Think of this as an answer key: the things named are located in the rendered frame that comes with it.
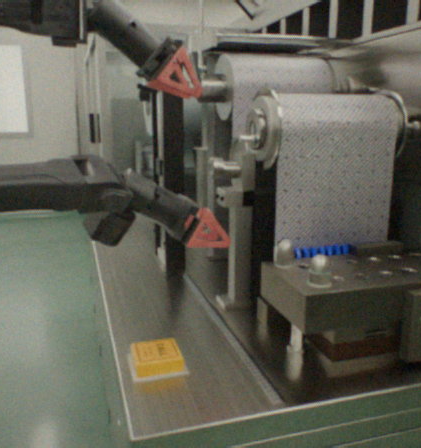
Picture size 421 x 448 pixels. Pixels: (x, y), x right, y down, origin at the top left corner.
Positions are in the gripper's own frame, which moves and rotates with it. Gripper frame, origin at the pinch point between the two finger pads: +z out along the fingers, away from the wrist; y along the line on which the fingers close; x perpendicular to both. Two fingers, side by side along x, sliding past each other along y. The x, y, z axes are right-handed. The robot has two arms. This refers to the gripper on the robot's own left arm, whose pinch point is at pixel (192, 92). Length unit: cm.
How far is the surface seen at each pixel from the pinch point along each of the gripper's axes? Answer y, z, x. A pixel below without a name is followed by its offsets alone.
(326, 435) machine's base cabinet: 31, 38, -29
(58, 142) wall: -551, -2, -42
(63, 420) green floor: -108, 61, -119
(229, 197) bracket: -1.5, 17.8, -9.6
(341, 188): 6.1, 31.2, 4.0
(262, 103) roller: 1.3, 10.8, 6.7
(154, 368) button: 18.6, 17.0, -37.8
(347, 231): 6.0, 37.9, -1.1
